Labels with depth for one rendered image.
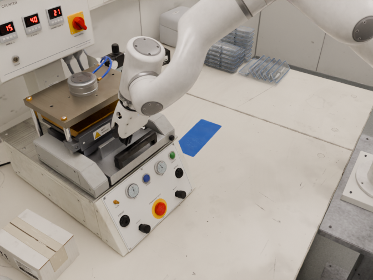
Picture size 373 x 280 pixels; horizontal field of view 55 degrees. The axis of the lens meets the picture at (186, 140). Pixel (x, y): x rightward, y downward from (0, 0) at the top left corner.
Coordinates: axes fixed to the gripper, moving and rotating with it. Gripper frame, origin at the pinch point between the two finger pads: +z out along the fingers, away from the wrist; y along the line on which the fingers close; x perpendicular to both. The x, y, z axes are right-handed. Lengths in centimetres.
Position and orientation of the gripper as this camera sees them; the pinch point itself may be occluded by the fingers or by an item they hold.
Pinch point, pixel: (125, 136)
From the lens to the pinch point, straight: 101.2
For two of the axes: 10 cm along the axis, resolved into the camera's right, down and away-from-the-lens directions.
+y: 6.1, -4.9, 6.2
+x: -7.4, -6.3, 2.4
